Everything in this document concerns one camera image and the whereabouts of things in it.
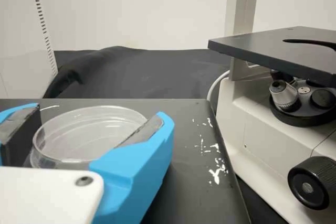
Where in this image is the petri dish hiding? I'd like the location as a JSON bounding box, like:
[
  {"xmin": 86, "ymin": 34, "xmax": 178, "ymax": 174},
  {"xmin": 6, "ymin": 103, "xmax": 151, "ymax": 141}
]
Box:
[{"xmin": 29, "ymin": 105, "xmax": 150, "ymax": 170}]

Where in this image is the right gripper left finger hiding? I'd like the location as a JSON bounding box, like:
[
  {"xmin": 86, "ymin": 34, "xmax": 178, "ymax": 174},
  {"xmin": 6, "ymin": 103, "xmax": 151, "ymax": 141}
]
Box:
[{"xmin": 0, "ymin": 102, "xmax": 40, "ymax": 167}]

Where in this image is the white incubator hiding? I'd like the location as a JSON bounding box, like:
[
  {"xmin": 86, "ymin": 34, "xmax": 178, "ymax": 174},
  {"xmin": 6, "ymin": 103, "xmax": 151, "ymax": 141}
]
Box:
[{"xmin": 0, "ymin": 0, "xmax": 59, "ymax": 99}]

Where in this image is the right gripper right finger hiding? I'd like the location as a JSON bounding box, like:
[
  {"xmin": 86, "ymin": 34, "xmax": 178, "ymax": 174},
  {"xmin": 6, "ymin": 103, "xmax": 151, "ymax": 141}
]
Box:
[{"xmin": 89, "ymin": 111, "xmax": 175, "ymax": 224}]

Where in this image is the cream microscope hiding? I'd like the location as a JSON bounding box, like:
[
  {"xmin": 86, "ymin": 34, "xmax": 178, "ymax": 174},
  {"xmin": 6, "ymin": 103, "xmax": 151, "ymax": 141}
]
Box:
[{"xmin": 207, "ymin": 0, "xmax": 336, "ymax": 224}]

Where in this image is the white cable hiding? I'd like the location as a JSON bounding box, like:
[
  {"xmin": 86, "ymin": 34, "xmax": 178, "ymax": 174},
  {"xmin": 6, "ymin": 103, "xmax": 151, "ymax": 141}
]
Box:
[{"xmin": 207, "ymin": 69, "xmax": 231, "ymax": 101}]

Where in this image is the black platform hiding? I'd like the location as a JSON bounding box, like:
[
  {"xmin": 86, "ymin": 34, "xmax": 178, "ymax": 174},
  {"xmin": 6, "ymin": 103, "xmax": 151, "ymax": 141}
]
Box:
[{"xmin": 0, "ymin": 98, "xmax": 252, "ymax": 224}]

